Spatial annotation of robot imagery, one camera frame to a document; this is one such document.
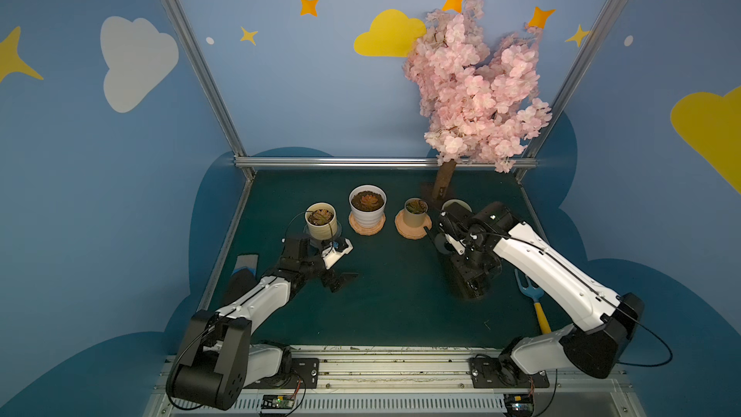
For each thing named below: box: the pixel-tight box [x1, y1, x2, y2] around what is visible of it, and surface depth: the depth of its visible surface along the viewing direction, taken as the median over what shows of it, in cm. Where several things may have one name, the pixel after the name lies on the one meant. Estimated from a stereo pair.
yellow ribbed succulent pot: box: [304, 201, 338, 242], surface depth 100 cm
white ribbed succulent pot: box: [348, 184, 387, 229], surface depth 103 cm
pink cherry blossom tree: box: [403, 0, 552, 200], surface depth 68 cm
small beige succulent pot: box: [403, 196, 429, 228], surface depth 103 cm
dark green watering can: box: [434, 232, 503, 300], surface depth 65 cm
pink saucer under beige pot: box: [394, 208, 433, 241], surface depth 106 cm
